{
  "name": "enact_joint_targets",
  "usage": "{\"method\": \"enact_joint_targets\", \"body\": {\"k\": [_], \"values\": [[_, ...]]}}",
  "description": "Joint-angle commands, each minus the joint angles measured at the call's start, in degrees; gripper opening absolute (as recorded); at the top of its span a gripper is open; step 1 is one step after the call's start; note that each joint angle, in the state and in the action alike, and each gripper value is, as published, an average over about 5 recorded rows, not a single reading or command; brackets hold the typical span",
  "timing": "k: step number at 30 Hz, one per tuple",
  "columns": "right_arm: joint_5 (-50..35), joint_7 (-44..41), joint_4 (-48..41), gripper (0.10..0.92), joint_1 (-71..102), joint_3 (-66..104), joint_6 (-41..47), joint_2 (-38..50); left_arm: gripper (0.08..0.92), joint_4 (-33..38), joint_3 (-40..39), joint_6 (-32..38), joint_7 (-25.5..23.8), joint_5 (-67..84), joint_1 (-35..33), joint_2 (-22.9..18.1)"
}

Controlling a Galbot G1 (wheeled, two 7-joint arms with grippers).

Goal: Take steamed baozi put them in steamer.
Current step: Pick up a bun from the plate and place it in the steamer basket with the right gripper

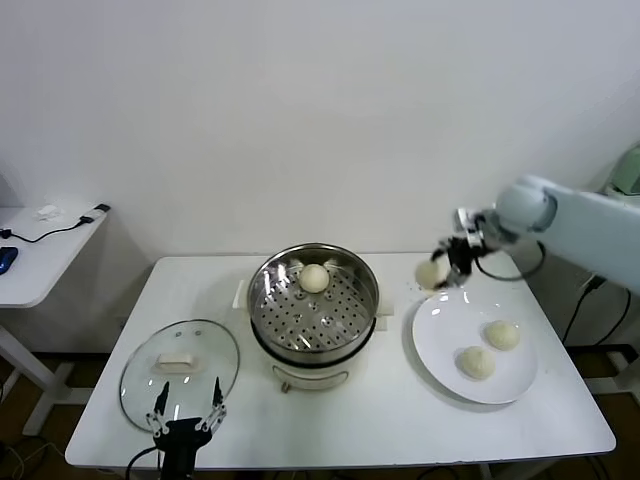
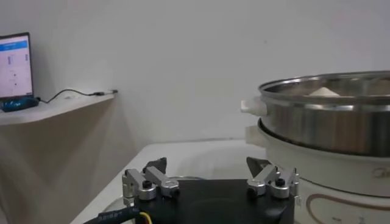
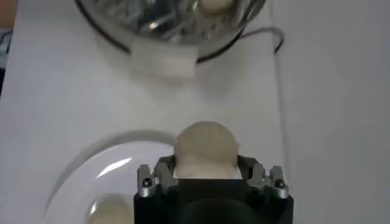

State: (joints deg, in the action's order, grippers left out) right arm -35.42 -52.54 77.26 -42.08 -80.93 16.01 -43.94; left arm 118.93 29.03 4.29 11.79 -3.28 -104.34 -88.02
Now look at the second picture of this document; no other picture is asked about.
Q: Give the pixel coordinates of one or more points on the glass pot lid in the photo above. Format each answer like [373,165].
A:
[114,205]

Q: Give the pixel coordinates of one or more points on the white steamed baozi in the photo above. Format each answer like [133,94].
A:
[323,92]

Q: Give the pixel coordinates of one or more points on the stainless steel steamer basket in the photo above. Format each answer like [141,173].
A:
[320,128]

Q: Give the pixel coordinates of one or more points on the white side desk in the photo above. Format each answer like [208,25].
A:
[61,106]

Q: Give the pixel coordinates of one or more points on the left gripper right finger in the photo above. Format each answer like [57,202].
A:
[265,176]

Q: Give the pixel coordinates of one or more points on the laptop screen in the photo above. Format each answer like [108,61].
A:
[15,67]

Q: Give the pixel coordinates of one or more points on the steel steamer pot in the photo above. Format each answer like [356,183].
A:
[335,176]

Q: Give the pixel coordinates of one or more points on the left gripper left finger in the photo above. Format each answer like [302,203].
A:
[161,180]

